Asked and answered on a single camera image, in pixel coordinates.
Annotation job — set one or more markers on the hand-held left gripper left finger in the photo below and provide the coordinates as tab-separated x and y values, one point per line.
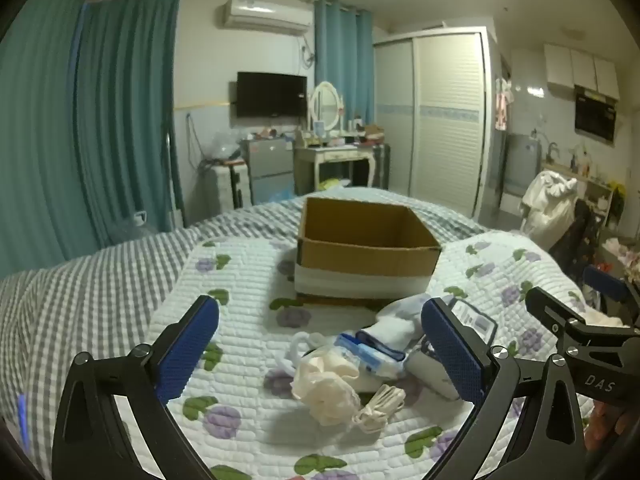
187	350

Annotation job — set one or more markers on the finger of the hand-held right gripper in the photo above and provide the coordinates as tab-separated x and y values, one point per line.
605	282
555	310

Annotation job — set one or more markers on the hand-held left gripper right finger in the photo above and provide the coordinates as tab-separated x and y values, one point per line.
455	355

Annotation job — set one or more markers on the white sock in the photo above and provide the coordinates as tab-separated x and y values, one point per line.
400	320

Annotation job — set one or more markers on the blue tissue packet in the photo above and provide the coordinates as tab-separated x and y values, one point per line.
365	357

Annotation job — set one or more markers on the white fabric loop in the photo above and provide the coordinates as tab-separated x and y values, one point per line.
295	347

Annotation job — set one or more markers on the cardboard box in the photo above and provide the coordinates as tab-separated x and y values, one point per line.
365	260

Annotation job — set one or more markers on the cream cloth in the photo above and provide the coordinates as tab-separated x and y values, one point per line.
325	385

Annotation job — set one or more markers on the person's right hand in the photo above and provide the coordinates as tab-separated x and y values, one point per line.
607	425

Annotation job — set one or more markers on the dark patterned garment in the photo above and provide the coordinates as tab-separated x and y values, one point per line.
575	245

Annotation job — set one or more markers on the quilted floral blanket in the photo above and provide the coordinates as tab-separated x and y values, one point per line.
240	280

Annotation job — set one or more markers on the white jacket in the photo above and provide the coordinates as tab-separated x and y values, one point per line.
547	205

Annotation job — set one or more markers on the kitchen shelf with bottles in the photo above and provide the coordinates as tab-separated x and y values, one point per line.
595	185

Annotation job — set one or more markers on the clear plastic water jug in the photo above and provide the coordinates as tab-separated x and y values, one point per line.
131	227

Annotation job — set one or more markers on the grey washing machine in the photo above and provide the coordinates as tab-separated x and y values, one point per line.
520	170

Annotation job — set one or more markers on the black range hood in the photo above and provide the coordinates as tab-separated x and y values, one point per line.
595	117

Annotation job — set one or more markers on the white suitcase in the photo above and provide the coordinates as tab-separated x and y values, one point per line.
225	187

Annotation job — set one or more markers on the silver mini fridge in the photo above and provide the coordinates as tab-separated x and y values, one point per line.
270	170

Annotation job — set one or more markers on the dark suitcase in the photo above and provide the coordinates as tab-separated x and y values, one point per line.
382	167

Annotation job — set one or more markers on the hanging pink clothes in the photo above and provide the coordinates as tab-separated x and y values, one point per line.
501	107

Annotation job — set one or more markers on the clear plastic bag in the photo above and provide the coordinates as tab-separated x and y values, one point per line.
222	147

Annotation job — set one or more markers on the yellow-green bag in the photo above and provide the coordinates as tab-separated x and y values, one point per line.
334	184

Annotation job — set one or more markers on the white slatted wardrobe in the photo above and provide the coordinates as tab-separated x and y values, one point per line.
445	120

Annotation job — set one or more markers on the cream dressing table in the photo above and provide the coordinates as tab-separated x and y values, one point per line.
330	155

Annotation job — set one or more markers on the narrow teal curtain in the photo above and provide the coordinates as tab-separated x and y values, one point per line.
125	110

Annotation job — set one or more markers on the wide teal curtain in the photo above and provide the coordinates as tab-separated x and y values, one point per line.
40	135

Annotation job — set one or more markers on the white oval mirror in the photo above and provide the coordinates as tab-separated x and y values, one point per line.
327	105

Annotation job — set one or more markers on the light blue curtain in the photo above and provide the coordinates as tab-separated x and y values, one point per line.
345	60

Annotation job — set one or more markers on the white air conditioner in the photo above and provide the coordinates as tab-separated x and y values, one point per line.
265	15

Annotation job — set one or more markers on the white kitchen wall cabinets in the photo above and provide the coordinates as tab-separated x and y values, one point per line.
580	67

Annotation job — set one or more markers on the small photo frame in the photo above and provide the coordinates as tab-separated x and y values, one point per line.
319	128

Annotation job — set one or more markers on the black wall television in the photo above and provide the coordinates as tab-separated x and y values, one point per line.
270	94

